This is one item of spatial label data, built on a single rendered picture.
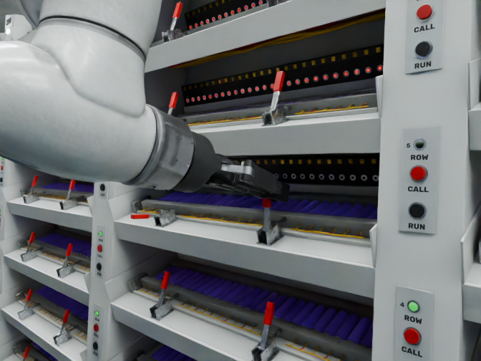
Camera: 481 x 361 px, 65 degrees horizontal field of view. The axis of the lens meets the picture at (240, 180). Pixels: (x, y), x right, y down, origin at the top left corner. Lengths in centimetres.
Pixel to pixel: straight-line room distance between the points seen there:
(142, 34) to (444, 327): 44
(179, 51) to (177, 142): 41
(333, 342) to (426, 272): 21
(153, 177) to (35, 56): 15
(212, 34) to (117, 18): 36
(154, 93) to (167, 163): 60
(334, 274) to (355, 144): 18
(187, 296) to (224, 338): 15
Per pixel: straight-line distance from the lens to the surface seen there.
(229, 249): 64
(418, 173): 48
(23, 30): 164
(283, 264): 58
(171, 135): 40
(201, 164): 44
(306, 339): 66
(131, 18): 39
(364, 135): 52
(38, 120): 33
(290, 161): 74
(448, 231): 48
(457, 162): 48
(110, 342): 99
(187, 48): 77
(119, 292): 96
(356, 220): 59
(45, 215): 127
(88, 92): 35
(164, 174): 41
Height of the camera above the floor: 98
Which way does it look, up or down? level
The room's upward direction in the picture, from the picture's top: 2 degrees clockwise
